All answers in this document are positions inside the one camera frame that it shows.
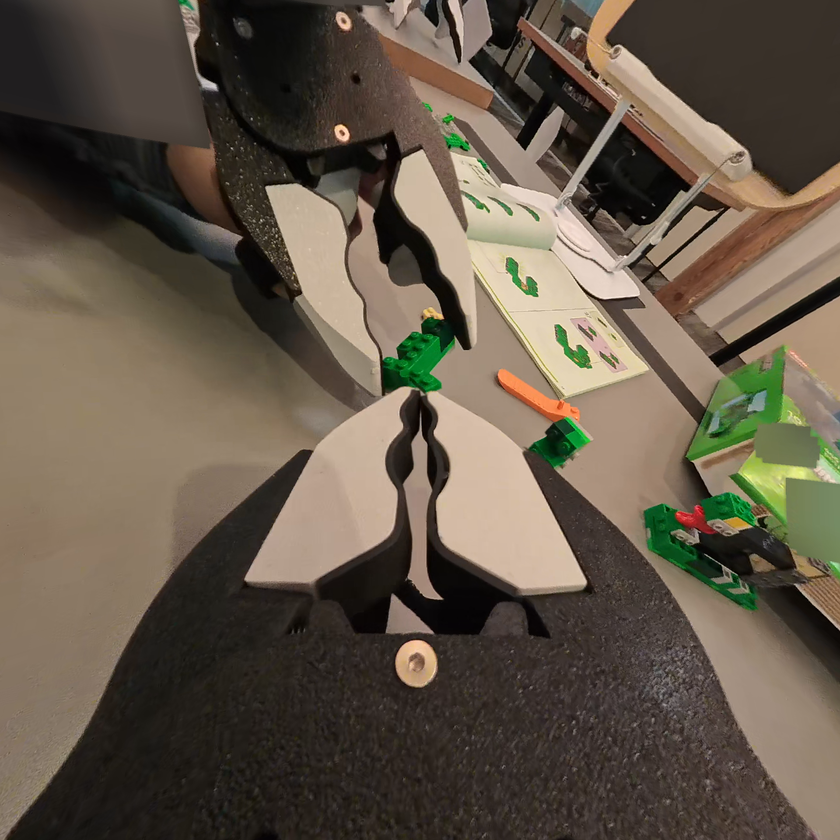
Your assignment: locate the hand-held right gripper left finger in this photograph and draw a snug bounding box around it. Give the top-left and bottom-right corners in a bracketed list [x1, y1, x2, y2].
[244, 387, 421, 627]

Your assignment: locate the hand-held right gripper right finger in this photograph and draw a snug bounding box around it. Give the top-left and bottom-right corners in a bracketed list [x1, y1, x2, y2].
[419, 392, 589, 637]

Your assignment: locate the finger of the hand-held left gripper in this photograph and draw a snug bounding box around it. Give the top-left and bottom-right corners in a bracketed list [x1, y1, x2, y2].
[373, 148, 478, 351]
[264, 182, 384, 396]

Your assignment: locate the green grey brick assembly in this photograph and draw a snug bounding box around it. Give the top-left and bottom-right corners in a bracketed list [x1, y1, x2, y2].
[528, 416, 593, 469]

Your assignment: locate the large green brick assembly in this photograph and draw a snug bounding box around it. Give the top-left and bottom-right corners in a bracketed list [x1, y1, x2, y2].
[381, 318, 457, 395]

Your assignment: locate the person's left forearm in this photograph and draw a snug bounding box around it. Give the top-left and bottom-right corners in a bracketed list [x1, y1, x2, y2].
[167, 144, 240, 234]

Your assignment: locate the white desk lamp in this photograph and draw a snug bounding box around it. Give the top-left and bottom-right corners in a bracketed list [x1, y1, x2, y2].
[502, 42, 753, 301]

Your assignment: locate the pile of green black bricks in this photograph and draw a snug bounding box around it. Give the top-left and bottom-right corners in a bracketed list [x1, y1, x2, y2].
[420, 101, 492, 173]

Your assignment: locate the brick instruction booklet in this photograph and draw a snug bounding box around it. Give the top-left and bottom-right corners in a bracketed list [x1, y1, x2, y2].
[449, 152, 651, 399]

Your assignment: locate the orange brick separator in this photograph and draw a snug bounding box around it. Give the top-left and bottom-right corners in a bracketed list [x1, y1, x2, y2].
[497, 369, 581, 423]

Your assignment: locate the wooden board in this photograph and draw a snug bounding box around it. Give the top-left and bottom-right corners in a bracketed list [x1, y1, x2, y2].
[377, 33, 494, 110]

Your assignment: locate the green baseplate brick model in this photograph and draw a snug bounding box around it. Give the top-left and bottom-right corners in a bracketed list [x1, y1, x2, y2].
[643, 492, 818, 613]

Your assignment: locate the person's dark clothing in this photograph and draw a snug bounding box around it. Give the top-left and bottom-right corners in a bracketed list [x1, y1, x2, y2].
[0, 112, 240, 263]

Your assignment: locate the light green toy box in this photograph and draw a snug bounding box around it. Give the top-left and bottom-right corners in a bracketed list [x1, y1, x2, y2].
[731, 367, 840, 565]

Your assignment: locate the wooden furniture panel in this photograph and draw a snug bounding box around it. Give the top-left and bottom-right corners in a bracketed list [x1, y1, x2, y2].
[656, 187, 840, 317]

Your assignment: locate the wooden chair with black cushion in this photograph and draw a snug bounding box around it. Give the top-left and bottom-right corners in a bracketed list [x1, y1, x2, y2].
[586, 0, 840, 211]

